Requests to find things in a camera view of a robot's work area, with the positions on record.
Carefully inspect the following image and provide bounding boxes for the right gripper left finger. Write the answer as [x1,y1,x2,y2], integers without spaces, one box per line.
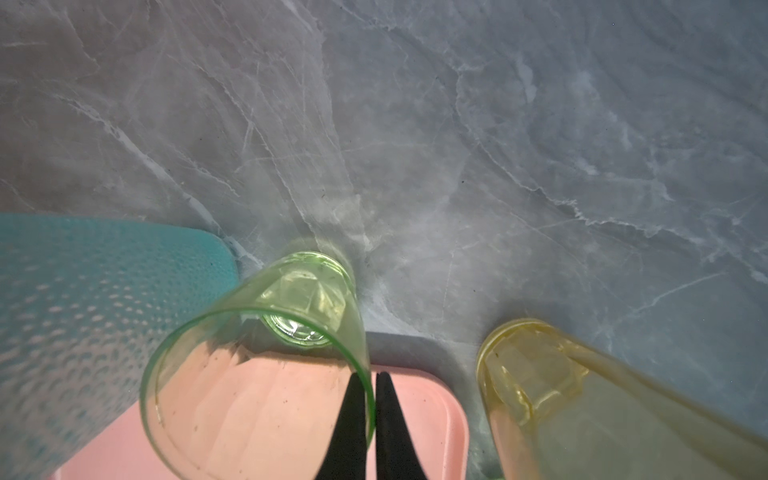
[315,374,368,480]

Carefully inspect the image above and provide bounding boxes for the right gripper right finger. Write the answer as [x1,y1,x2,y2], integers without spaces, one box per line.
[376,372,427,480]

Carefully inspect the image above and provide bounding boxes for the small green glass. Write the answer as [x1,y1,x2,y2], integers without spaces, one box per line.
[140,251,376,479]

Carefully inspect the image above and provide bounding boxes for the pink plastic tray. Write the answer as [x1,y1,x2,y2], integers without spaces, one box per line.
[47,344,471,480]

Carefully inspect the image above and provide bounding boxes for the tall yellow glass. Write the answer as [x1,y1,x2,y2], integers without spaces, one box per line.
[476,318,767,479]

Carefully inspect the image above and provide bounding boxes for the teal textured glass right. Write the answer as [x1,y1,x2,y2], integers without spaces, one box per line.
[1,213,239,479]

